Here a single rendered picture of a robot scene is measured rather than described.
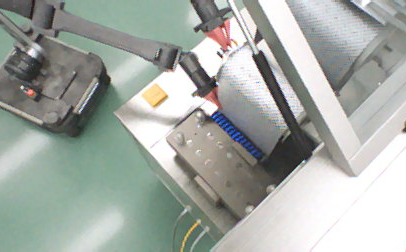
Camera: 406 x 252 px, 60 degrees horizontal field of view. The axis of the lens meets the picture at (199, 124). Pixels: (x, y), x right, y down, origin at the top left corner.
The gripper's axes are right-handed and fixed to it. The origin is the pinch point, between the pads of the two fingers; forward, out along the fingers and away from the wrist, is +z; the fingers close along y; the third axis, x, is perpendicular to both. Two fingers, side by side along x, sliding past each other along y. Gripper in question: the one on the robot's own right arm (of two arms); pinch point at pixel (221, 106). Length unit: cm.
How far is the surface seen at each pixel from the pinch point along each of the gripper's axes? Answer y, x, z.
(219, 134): 6.1, -0.6, 6.8
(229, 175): 13.3, 5.5, 17.2
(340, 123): 12, 71, -6
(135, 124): 22.8, -25.6, -10.2
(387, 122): 6, 70, -1
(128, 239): 62, -96, 47
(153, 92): 9.8, -25.7, -15.2
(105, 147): 37, -123, 1
